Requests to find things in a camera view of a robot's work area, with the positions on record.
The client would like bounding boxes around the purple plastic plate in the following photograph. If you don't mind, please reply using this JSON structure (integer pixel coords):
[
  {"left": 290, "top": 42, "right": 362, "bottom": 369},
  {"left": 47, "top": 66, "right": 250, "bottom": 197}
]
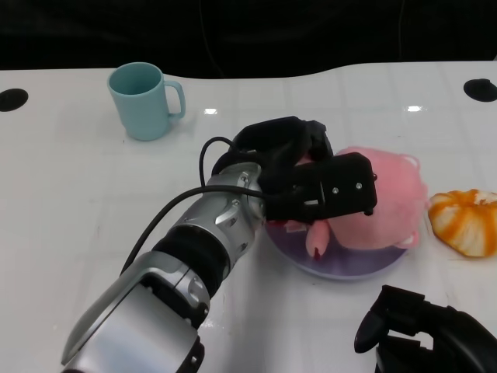
[{"left": 263, "top": 221, "right": 412, "bottom": 281}]

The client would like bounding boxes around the teal plastic mug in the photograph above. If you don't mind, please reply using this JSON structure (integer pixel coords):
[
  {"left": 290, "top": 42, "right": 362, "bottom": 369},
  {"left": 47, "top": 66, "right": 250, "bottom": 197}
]
[{"left": 106, "top": 61, "right": 186, "bottom": 141}]

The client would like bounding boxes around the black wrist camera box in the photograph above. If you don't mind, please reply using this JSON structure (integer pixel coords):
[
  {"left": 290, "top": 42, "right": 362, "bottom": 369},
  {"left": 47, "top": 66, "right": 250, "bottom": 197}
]
[{"left": 266, "top": 152, "right": 379, "bottom": 223}]

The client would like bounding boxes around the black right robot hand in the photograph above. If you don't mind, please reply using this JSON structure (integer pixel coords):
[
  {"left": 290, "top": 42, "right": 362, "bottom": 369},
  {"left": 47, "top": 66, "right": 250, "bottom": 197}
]
[{"left": 353, "top": 284, "right": 497, "bottom": 373}]

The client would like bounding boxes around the pink plush beaver doll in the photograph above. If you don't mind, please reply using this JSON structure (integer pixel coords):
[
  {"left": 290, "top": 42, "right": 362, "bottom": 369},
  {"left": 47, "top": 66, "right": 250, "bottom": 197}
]
[{"left": 267, "top": 145, "right": 430, "bottom": 260}]

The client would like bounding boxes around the black table cable grommet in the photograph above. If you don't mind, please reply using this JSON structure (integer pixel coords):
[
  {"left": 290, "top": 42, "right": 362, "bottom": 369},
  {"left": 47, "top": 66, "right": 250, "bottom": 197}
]
[
  {"left": 0, "top": 88, "right": 29, "bottom": 113},
  {"left": 463, "top": 78, "right": 497, "bottom": 103}
]

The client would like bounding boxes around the black backdrop cloth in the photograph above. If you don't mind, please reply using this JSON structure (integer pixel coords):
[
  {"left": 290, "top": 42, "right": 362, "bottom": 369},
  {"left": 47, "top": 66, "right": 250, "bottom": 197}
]
[{"left": 0, "top": 0, "right": 497, "bottom": 80}]

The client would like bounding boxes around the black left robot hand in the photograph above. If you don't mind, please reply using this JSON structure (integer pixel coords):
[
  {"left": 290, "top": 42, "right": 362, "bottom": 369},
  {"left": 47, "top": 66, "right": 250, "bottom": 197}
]
[{"left": 231, "top": 115, "right": 335, "bottom": 195}]

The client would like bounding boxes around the orange and white bread toy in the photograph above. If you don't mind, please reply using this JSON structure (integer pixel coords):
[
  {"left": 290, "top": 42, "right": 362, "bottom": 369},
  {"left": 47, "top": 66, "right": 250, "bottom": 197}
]
[{"left": 428, "top": 189, "right": 497, "bottom": 258}]

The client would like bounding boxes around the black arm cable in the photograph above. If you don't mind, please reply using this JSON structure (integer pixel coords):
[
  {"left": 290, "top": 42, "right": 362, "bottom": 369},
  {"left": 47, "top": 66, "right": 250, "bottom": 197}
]
[{"left": 120, "top": 135, "right": 269, "bottom": 275}]

